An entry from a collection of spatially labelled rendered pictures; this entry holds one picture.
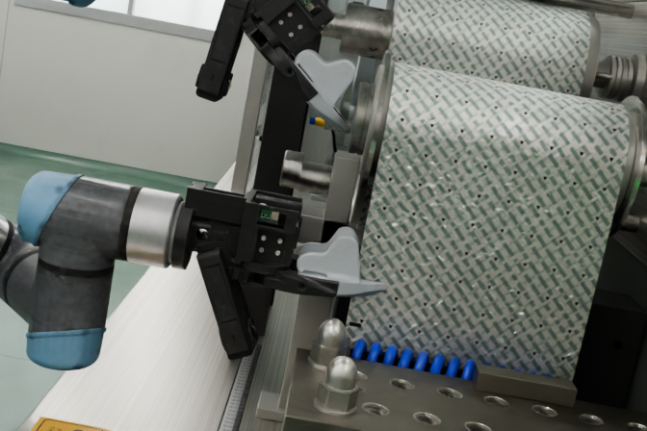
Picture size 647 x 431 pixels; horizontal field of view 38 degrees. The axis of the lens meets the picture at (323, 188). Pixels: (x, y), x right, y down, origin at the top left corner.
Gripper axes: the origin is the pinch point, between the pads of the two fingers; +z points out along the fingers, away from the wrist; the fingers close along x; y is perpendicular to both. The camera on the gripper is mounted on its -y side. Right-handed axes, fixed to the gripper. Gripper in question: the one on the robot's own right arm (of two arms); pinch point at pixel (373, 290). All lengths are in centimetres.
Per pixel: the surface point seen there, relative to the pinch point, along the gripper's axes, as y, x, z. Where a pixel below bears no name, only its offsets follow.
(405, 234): 6.3, -0.3, 2.1
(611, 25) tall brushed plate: 32, 49, 30
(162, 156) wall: -91, 556, -120
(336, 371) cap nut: -2.4, -17.5, -2.9
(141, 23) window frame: -4, 555, -148
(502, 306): 0.9, -0.3, 12.9
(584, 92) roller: 22.3, 24.5, 22.3
